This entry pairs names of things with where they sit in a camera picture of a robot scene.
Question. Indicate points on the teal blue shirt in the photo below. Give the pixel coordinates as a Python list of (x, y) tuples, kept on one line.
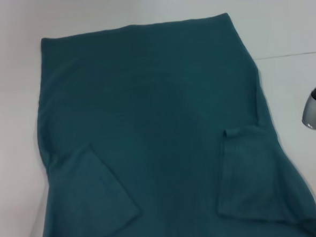
[(153, 124)]

